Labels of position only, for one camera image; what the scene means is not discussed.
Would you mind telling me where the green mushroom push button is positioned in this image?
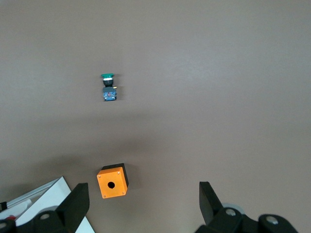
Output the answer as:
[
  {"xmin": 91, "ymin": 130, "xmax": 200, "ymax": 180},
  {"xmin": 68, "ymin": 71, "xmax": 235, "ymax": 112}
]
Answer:
[{"xmin": 100, "ymin": 73, "xmax": 119, "ymax": 102}]

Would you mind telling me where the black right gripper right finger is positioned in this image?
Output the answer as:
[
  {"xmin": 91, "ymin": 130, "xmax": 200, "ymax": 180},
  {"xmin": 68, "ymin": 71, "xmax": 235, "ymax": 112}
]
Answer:
[{"xmin": 199, "ymin": 181, "xmax": 259, "ymax": 233}]

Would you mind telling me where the white plastic drawer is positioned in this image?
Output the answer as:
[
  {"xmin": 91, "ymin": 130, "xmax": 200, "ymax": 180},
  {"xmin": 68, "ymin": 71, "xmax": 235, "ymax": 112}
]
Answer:
[{"xmin": 0, "ymin": 176, "xmax": 62, "ymax": 220}]

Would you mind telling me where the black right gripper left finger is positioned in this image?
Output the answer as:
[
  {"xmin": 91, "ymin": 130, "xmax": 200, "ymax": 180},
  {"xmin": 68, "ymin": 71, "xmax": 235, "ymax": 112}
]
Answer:
[{"xmin": 31, "ymin": 183, "xmax": 90, "ymax": 233}]

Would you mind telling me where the white drawer cabinet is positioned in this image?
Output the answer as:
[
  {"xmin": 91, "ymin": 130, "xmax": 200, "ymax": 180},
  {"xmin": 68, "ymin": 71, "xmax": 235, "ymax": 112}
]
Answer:
[{"xmin": 0, "ymin": 176, "xmax": 96, "ymax": 233}]

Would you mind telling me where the orange button enclosure box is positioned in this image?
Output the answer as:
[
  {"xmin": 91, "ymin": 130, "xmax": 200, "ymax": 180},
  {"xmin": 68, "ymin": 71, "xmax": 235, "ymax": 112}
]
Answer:
[{"xmin": 96, "ymin": 163, "xmax": 129, "ymax": 200}]

